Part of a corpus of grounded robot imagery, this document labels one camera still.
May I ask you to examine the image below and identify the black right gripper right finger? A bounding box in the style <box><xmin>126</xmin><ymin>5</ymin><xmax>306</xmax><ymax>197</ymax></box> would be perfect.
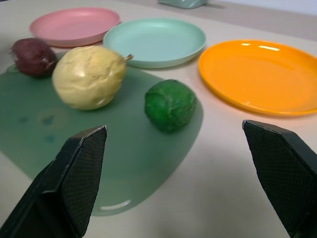
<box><xmin>242</xmin><ymin>119</ymin><xmax>317</xmax><ymax>238</ymax></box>

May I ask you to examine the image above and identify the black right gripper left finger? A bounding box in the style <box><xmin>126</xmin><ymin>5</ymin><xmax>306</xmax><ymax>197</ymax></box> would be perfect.
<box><xmin>0</xmin><ymin>125</ymin><xmax>108</xmax><ymax>238</ymax></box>

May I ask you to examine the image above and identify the orange plate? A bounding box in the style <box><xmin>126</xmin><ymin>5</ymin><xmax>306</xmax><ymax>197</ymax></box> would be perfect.
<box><xmin>198</xmin><ymin>39</ymin><xmax>317</xmax><ymax>117</ymax></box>

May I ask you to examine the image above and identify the green round fruit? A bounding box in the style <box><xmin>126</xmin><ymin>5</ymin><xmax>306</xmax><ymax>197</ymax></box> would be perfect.
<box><xmin>144</xmin><ymin>79</ymin><xmax>198</xmax><ymax>134</ymax></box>

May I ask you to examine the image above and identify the dark red fruit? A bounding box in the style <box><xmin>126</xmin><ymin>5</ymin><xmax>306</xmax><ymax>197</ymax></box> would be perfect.
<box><xmin>9</xmin><ymin>38</ymin><xmax>58</xmax><ymax>78</ymax></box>

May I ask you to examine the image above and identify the pink plate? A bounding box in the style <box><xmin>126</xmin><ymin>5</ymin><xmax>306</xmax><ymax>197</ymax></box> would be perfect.
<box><xmin>29</xmin><ymin>7</ymin><xmax>121</xmax><ymax>48</ymax></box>

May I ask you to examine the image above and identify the mint green plate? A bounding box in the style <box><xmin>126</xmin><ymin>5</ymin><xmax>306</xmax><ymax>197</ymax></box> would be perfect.
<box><xmin>103</xmin><ymin>17</ymin><xmax>207</xmax><ymax>69</ymax></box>

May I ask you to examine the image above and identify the green cutting board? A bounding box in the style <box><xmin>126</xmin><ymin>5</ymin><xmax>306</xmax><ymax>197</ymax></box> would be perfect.
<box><xmin>0</xmin><ymin>51</ymin><xmax>204</xmax><ymax>217</ymax></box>

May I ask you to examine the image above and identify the yellow pear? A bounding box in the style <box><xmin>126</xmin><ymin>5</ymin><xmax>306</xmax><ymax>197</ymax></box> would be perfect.
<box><xmin>52</xmin><ymin>46</ymin><xmax>134</xmax><ymax>111</ymax></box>

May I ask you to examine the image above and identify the green container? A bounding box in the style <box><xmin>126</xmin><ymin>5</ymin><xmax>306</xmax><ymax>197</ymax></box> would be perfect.
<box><xmin>158</xmin><ymin>0</ymin><xmax>209</xmax><ymax>9</ymax></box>

